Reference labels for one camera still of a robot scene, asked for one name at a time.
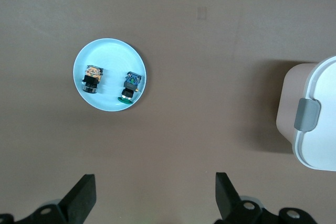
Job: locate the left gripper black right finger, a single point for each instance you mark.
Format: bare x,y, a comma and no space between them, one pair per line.
228,200

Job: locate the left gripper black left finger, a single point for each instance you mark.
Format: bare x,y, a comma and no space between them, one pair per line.
78,197

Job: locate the orange push-button switch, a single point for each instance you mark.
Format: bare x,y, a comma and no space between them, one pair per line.
92,75

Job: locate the white lunch box grey latches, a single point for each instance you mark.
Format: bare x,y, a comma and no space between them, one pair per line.
323,129

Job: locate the small blue black component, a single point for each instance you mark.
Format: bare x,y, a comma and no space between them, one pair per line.
130,85

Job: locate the light blue round plate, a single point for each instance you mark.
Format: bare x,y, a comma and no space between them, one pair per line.
113,56

